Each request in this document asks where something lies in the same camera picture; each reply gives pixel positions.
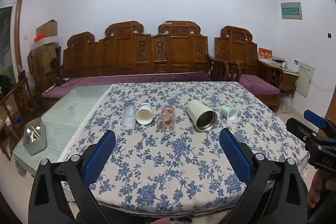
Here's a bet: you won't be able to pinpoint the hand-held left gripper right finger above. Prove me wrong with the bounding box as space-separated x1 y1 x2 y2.
219 127 309 224

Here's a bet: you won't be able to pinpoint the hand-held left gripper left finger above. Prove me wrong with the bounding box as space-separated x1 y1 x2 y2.
28 130 116 224

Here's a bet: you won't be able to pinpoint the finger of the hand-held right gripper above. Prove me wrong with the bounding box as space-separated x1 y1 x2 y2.
304 109 336 136
286 118 319 141

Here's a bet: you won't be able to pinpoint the small green cup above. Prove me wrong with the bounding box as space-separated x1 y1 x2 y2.
220 105 238 120

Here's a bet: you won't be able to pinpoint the clear plastic cup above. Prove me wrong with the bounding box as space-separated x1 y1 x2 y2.
121 106 137 130

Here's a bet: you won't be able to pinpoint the cream steel-lined tumbler cup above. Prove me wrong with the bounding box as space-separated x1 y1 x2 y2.
186 100 218 132

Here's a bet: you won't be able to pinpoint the white paper cup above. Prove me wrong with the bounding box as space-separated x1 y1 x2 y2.
135 103 154 125

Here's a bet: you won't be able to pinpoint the glass cup with red flowers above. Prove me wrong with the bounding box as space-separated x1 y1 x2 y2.
156 106 176 133

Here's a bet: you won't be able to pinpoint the person's right hand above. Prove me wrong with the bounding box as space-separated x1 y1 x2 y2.
307 169 336 211

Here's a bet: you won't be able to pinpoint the clear plastic bag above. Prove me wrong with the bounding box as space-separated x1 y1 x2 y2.
278 92 293 115

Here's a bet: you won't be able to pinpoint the wooden side table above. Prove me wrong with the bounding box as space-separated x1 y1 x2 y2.
259 60 300 99

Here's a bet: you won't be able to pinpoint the white router box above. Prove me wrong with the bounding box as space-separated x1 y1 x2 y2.
287 58 300 73

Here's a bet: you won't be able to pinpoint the short purple seat cushion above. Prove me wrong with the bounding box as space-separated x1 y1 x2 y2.
238 74 280 95

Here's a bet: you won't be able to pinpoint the blue floral tablecloth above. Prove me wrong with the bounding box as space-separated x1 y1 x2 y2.
56 81 309 214

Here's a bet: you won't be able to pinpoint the grey plastic container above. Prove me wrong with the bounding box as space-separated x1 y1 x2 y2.
22 117 48 156

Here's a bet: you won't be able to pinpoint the wooden chopsticks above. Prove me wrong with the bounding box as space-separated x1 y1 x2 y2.
26 124 42 142

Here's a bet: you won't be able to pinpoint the long purple sofa cushion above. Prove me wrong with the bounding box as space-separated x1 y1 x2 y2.
42 71 212 99

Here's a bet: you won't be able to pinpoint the red desk calendar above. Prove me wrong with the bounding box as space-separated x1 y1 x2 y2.
258 47 274 61

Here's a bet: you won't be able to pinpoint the wooden side chair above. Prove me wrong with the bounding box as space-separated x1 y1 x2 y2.
0 76 38 161

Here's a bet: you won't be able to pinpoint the carved wooden armchair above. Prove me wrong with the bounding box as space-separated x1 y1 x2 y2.
207 26 284 112

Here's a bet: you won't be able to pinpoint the black floor fan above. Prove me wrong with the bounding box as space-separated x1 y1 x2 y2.
49 57 70 87

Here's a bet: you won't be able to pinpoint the carved wooden sofa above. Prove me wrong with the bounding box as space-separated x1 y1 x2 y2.
62 21 214 83

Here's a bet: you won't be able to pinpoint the large cardboard box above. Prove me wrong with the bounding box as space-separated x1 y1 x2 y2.
27 41 60 75

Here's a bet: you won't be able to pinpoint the small cardboard box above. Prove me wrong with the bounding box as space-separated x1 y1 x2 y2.
36 20 58 38

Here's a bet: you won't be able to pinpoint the wall electrical panel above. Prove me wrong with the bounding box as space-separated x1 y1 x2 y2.
280 1 303 20

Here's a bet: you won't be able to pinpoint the wooden door frame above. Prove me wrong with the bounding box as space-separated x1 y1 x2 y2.
13 0 30 73

